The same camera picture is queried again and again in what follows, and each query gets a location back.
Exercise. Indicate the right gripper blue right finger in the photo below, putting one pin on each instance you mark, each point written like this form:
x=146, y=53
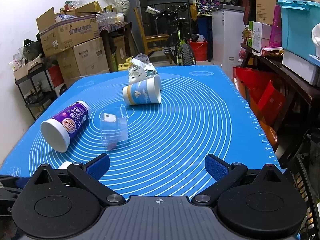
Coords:
x=226, y=175

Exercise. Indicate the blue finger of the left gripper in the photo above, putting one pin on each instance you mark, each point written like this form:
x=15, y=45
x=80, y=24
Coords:
x=13, y=182

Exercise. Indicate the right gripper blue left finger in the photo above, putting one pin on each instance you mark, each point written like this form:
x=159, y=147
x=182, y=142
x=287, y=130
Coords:
x=87, y=176

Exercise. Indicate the white paper cup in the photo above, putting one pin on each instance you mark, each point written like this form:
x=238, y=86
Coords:
x=63, y=174

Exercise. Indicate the purple and white cup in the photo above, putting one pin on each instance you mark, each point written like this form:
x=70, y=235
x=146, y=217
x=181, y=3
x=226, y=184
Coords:
x=59, y=130

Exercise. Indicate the clear plastic cup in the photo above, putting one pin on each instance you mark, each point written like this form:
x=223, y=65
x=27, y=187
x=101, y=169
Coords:
x=113, y=126

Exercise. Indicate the blue sailboat paper cup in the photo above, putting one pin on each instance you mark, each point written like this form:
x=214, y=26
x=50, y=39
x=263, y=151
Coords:
x=143, y=92

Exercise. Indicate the blue silicone baking mat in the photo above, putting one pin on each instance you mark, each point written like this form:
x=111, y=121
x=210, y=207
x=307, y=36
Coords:
x=161, y=165

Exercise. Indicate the red gift box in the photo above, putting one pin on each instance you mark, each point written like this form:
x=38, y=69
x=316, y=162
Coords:
x=271, y=103

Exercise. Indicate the black metal shelf rack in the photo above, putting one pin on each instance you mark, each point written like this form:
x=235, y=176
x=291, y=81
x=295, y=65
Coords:
x=36, y=97

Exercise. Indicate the yellow plastic jug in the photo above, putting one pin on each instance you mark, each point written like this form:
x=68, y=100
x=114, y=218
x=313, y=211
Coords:
x=125, y=65

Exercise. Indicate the patterned tissue box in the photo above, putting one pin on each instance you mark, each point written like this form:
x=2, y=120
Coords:
x=139, y=71

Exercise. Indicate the large lower cardboard box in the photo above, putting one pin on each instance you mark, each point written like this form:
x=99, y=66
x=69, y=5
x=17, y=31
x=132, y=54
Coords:
x=85, y=59

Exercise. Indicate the dark wooden side table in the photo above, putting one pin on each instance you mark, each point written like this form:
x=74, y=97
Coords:
x=309, y=93

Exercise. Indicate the red plastic bucket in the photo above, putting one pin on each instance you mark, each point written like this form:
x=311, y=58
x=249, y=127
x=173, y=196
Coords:
x=200, y=50

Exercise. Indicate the black and green bicycle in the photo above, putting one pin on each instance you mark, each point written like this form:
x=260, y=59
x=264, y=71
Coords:
x=177, y=46

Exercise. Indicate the white box under bin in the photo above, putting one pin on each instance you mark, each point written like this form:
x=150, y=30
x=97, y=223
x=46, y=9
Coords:
x=303, y=68

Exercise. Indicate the green and white carton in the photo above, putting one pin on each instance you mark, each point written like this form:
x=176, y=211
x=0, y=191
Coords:
x=258, y=35

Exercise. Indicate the pink plastic basket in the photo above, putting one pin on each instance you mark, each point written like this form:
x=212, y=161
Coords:
x=275, y=37

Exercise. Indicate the open cardboard box top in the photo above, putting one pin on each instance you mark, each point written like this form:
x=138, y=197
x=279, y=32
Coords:
x=58, y=35

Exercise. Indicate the white chest freezer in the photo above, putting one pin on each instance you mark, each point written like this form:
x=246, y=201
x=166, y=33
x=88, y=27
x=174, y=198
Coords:
x=228, y=25

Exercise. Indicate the teal plastic storage bin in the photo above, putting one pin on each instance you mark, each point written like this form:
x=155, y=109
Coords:
x=298, y=19

